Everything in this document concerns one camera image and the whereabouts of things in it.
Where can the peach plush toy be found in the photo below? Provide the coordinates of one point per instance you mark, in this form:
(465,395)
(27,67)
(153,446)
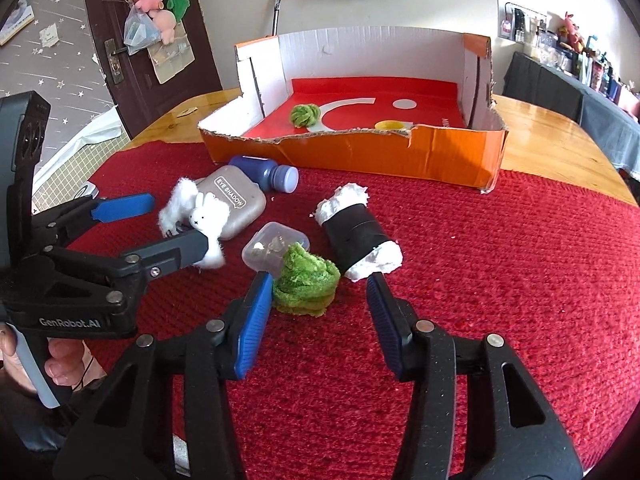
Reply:
(164,26)

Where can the clear bottle green cap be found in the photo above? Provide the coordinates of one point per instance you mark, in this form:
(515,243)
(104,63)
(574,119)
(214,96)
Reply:
(265,250)

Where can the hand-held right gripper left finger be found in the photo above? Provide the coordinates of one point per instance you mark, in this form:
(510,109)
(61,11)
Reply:
(252,320)

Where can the yellow round object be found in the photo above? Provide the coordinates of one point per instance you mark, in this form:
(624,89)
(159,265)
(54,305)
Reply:
(390,125)

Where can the grey eye shadow case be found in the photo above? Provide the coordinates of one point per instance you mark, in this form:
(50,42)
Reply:
(240,210)

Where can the clear plastic bag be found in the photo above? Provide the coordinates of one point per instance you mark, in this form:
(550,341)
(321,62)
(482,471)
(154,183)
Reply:
(140,32)

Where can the green fuzzy cloth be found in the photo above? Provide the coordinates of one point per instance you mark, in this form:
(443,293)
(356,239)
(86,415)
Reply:
(305,280)

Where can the white bunny plush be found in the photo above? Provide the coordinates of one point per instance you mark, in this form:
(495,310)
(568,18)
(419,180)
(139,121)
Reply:
(202,215)

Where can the person's left hand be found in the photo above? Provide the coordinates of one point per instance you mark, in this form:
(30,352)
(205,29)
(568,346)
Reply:
(67,360)

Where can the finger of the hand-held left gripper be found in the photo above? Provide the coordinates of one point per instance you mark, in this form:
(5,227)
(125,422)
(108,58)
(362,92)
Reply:
(125,207)
(170,255)

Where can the orange cardboard box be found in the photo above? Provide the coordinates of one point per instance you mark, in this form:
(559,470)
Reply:
(440,160)

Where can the beige hanging organizer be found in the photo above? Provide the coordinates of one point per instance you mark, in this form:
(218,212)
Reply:
(172,60)

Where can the stick with orange tip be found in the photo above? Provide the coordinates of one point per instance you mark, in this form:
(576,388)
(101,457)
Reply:
(276,12)

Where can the green plush toy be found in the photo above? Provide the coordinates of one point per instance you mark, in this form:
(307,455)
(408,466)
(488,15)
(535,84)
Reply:
(179,4)

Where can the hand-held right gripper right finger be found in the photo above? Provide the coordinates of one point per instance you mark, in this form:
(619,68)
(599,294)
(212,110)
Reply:
(387,320)

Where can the white grid board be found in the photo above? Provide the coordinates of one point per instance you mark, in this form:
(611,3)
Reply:
(75,165)

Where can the red knitted mat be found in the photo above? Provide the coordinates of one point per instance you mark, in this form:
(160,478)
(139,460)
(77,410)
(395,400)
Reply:
(500,285)

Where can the blue plastic bottle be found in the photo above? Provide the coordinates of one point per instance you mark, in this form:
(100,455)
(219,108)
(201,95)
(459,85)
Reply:
(260,170)

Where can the cluttered side table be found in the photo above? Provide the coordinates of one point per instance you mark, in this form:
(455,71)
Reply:
(575,45)

